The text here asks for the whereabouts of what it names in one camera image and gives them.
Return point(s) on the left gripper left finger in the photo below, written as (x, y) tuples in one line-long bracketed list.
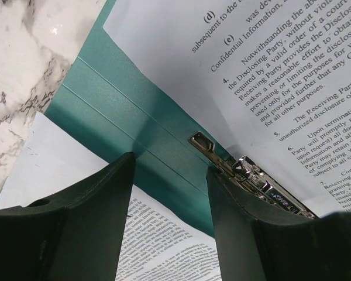
[(75, 234)]

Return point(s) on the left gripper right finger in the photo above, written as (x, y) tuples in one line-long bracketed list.
[(258, 241)]

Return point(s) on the metal folder clip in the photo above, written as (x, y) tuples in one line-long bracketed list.
[(249, 176)]

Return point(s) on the single printed paper sheet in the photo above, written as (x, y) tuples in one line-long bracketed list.
[(156, 244)]

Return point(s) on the teal plastic folder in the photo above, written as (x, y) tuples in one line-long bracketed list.
[(56, 58)]

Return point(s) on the printed paper sheets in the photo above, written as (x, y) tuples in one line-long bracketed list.
[(270, 80)]

